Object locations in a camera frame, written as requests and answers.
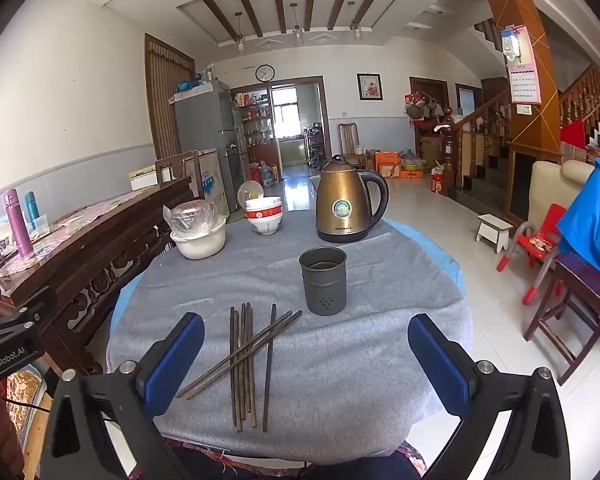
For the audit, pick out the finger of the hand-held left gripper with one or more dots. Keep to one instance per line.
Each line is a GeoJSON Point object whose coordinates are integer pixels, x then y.
{"type": "Point", "coordinates": [30, 307]}

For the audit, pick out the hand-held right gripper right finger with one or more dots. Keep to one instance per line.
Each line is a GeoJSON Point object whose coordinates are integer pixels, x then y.
{"type": "Point", "coordinates": [440, 365]}

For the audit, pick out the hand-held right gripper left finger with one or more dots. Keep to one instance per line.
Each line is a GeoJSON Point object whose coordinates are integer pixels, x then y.
{"type": "Point", "coordinates": [175, 360]}

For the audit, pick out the pile of dark chopsticks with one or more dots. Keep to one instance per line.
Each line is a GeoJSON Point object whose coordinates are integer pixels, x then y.
{"type": "Point", "coordinates": [250, 360]}

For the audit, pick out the grey metal utensil holder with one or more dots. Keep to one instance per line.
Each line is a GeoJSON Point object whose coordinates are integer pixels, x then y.
{"type": "Point", "coordinates": [325, 285]}

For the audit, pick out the tray of golden dried food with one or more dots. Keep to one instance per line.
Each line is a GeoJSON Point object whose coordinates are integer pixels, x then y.
{"type": "Point", "coordinates": [22, 400]}

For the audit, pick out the dark carved wooden table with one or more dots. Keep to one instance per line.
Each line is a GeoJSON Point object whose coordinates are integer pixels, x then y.
{"type": "Point", "coordinates": [80, 270]}

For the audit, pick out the clear plastic container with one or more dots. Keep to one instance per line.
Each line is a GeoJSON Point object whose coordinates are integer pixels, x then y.
{"type": "Point", "coordinates": [41, 226]}

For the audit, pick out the pink bottle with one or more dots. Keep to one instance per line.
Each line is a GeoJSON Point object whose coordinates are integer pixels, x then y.
{"type": "Point", "coordinates": [17, 225]}

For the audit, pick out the grey tablecloth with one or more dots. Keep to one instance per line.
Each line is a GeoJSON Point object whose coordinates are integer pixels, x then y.
{"type": "Point", "coordinates": [355, 360]}

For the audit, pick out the teal bottle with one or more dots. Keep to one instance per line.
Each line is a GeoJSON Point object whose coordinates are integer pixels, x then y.
{"type": "Point", "coordinates": [31, 210]}

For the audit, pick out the floral table cover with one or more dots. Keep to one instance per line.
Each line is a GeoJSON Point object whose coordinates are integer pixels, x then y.
{"type": "Point", "coordinates": [80, 220]}

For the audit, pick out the white ceramic pot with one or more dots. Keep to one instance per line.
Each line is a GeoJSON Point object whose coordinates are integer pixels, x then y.
{"type": "Point", "coordinates": [197, 245]}

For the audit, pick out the blue underlay cloth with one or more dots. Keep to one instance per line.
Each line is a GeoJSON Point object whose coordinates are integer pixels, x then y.
{"type": "Point", "coordinates": [430, 240]}

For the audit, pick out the small white stool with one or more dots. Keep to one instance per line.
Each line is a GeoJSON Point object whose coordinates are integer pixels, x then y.
{"type": "Point", "coordinates": [494, 225]}

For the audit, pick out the person's dark blue clothing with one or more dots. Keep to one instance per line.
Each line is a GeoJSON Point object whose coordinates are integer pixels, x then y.
{"type": "Point", "coordinates": [280, 470]}

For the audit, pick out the red plastic chair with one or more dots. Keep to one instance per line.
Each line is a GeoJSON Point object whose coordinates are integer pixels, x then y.
{"type": "Point", "coordinates": [540, 240]}

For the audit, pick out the white bowl with red band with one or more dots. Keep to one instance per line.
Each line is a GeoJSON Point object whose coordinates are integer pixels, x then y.
{"type": "Point", "coordinates": [265, 225]}

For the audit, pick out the dark wooden stool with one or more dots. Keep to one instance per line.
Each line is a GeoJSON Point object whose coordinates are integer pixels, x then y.
{"type": "Point", "coordinates": [585, 275]}

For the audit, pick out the white chest freezer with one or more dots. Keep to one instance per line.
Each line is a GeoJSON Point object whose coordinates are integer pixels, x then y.
{"type": "Point", "coordinates": [142, 177]}

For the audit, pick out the white electric fan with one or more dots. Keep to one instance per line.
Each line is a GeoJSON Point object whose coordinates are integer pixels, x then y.
{"type": "Point", "coordinates": [250, 194]}

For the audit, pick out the bronze electric kettle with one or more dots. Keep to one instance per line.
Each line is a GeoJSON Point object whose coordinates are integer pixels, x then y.
{"type": "Point", "coordinates": [340, 200]}

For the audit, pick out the brown wooden chair back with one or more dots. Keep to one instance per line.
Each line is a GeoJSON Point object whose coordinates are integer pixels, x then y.
{"type": "Point", "coordinates": [177, 160]}

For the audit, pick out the orange cardboard box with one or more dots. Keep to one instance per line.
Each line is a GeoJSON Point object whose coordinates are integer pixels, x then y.
{"type": "Point", "coordinates": [386, 164]}

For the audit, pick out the cream sofa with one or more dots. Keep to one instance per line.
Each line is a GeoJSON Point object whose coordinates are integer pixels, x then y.
{"type": "Point", "coordinates": [550, 185]}

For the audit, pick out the grey refrigerator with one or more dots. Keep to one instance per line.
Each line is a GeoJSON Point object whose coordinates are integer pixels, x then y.
{"type": "Point", "coordinates": [205, 125]}

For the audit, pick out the tall-backed wooden chair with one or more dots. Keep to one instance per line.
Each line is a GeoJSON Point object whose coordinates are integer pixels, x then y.
{"type": "Point", "coordinates": [350, 140]}

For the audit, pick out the wooden stair railing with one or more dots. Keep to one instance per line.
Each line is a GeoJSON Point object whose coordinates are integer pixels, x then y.
{"type": "Point", "coordinates": [475, 125]}

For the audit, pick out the shelf with bottles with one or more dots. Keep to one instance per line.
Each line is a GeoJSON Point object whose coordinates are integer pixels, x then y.
{"type": "Point", "coordinates": [255, 130]}

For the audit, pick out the brown curtain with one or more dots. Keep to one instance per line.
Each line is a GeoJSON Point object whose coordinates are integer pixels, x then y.
{"type": "Point", "coordinates": [167, 100]}

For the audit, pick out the glass pendant lamp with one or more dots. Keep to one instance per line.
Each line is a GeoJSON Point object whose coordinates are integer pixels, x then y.
{"type": "Point", "coordinates": [356, 27]}
{"type": "Point", "coordinates": [240, 40]}
{"type": "Point", "coordinates": [296, 32]}

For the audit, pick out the orange wooden pillar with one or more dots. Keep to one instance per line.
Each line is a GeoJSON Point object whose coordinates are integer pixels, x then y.
{"type": "Point", "coordinates": [525, 10]}

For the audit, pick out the framed wall picture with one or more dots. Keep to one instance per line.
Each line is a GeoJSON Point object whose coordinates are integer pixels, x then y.
{"type": "Point", "coordinates": [369, 86]}

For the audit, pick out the wall calendar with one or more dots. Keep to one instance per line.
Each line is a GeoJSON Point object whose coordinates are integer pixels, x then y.
{"type": "Point", "coordinates": [522, 80]}

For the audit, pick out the round wall clock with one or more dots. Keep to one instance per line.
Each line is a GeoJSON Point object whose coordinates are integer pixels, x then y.
{"type": "Point", "coordinates": [265, 73]}

